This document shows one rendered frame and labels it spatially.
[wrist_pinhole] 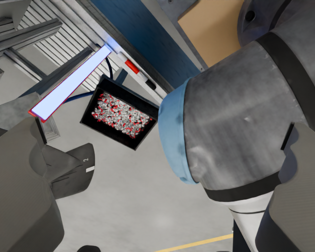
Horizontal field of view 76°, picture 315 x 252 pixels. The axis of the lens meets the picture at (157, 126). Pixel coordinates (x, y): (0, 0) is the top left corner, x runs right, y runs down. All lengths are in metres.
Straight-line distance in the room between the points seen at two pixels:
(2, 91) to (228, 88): 2.07
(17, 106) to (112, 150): 1.46
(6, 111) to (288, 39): 0.64
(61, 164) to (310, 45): 0.43
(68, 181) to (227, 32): 0.63
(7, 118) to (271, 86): 0.62
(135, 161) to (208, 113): 1.92
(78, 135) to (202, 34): 1.80
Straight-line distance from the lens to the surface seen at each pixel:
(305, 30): 0.21
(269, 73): 0.19
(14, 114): 0.67
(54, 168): 0.48
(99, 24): 0.59
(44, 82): 1.05
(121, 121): 0.71
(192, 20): 0.37
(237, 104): 0.19
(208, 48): 0.38
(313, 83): 0.20
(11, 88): 2.09
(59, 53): 1.61
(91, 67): 0.47
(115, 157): 2.11
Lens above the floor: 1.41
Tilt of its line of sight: 53 degrees down
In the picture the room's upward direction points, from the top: 171 degrees counter-clockwise
